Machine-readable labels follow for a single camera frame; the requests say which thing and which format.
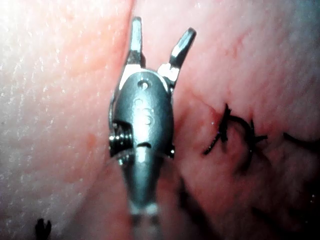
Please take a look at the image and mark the tissue pad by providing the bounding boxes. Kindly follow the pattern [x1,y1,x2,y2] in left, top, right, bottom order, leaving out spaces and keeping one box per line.
[0,0,320,240]

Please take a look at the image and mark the right arm needle driver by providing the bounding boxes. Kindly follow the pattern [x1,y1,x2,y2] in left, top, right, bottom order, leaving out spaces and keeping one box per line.
[107,62,181,162]

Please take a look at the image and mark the right arm needle driver jaw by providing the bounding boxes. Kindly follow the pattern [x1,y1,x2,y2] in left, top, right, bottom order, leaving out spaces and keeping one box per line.
[125,16,146,68]
[168,27,197,71]

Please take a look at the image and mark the black stitching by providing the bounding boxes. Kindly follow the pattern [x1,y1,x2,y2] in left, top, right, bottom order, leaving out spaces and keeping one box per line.
[202,102,320,173]
[34,217,53,240]

